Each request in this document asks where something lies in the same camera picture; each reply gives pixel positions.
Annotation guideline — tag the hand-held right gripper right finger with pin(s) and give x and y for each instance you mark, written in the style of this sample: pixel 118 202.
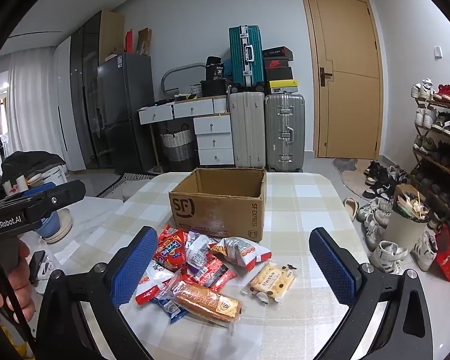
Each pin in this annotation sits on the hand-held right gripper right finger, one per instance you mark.
pixel 333 266

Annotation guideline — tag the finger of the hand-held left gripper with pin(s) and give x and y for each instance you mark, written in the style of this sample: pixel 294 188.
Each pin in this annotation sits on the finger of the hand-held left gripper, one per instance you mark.
pixel 56 197
pixel 37 190

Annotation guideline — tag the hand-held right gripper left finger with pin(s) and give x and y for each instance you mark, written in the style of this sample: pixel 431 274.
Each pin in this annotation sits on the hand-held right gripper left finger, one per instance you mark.
pixel 135 266

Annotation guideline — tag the red white snack packet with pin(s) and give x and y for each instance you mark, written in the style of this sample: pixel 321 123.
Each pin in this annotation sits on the red white snack packet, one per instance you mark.
pixel 150 281

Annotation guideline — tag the blue snack packet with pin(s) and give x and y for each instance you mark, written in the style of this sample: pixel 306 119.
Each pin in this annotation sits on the blue snack packet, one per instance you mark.
pixel 170 309

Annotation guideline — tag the yellow cookie packet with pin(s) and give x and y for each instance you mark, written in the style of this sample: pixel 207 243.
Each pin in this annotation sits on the yellow cookie packet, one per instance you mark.
pixel 272 282

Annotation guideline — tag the red stick snack packet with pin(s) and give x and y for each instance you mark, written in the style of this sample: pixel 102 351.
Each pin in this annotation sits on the red stick snack packet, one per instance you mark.
pixel 212 275

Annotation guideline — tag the orange bread packet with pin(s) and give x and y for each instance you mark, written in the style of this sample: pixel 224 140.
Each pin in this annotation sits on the orange bread packet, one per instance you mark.
pixel 206 302

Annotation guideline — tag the brown cardboard box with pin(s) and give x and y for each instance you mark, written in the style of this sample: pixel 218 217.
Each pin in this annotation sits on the brown cardboard box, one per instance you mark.
pixel 217 210

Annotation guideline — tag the person's left hand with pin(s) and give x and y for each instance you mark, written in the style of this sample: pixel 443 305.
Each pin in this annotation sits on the person's left hand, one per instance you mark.
pixel 7 288

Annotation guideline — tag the white kettle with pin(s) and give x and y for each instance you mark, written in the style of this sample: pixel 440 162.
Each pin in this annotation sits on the white kettle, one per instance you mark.
pixel 54 176

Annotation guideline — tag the black cloth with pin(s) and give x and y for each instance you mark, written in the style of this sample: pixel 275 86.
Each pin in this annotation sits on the black cloth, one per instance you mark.
pixel 30 161

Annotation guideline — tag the white plate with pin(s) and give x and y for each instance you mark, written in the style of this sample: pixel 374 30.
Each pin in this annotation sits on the white plate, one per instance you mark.
pixel 65 227

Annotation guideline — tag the blue bowl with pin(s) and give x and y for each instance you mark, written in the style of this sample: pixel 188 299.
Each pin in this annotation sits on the blue bowl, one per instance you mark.
pixel 47 228

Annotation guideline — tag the black phone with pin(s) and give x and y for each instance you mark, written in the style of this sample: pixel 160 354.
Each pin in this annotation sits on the black phone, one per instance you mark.
pixel 37 264

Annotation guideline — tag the cluster of sneakers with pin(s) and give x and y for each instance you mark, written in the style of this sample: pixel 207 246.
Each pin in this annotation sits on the cluster of sneakers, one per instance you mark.
pixel 390 257

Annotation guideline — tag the beige slipper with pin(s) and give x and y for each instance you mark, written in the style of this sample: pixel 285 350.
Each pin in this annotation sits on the beige slipper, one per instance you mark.
pixel 350 208

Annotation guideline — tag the checked tablecloth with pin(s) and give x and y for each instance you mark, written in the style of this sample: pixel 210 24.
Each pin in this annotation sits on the checked tablecloth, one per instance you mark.
pixel 303 202

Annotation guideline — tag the white curtain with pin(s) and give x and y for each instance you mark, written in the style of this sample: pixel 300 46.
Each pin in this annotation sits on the white curtain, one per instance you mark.
pixel 26 108

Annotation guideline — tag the round door mat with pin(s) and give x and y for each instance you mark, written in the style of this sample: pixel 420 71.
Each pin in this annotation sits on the round door mat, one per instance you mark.
pixel 347 174

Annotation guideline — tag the dark wardrobe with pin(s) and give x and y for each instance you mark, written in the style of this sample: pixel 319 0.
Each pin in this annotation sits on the dark wardrobe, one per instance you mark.
pixel 86 93

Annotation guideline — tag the grey refrigerator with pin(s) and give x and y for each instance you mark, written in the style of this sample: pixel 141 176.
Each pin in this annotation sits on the grey refrigerator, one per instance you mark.
pixel 123 112

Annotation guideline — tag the woven laundry basket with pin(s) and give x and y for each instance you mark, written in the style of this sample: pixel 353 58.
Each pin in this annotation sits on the woven laundry basket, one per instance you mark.
pixel 176 144

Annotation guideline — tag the grey suitcase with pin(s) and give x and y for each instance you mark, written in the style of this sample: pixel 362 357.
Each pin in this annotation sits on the grey suitcase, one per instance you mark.
pixel 285 131

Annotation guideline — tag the wooden shoe rack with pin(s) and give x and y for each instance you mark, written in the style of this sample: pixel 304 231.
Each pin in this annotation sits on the wooden shoe rack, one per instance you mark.
pixel 435 159

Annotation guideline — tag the white drawer desk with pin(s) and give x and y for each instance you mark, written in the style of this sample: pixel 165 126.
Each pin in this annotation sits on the white drawer desk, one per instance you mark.
pixel 212 135

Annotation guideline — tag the beige suitcase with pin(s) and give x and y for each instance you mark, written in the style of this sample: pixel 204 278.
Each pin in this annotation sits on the beige suitcase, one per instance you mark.
pixel 247 131

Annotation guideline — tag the red flat item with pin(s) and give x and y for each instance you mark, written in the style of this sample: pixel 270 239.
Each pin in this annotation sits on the red flat item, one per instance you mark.
pixel 128 41

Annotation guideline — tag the brown cardboard piece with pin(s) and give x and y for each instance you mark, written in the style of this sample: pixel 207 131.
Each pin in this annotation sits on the brown cardboard piece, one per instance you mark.
pixel 144 41

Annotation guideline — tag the rows of assorted shoes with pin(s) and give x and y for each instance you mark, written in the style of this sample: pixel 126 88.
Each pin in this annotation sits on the rows of assorted shoes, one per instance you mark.
pixel 438 120

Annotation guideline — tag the yellow black shoebox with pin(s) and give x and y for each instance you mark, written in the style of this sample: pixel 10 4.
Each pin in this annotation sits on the yellow black shoebox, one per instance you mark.
pixel 283 87

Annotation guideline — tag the black storage box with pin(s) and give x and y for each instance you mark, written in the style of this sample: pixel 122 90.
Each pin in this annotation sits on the black storage box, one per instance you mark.
pixel 213 88

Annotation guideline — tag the wooden door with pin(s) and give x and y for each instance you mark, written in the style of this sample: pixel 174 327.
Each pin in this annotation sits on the wooden door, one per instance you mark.
pixel 345 75

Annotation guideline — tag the plain black shoebox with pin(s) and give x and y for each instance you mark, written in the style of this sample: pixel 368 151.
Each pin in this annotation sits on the plain black shoebox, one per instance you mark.
pixel 279 74

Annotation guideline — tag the black printed bag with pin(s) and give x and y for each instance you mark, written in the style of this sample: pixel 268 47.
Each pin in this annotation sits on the black printed bag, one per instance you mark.
pixel 214 68

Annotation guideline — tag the teal suitcase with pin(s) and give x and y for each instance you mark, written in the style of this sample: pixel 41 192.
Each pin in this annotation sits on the teal suitcase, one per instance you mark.
pixel 245 58

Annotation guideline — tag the grey curved frame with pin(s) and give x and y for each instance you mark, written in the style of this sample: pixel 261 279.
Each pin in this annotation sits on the grey curved frame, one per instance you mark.
pixel 168 78

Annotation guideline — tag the white wall switch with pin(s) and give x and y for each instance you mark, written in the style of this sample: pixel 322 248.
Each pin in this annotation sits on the white wall switch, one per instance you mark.
pixel 438 51

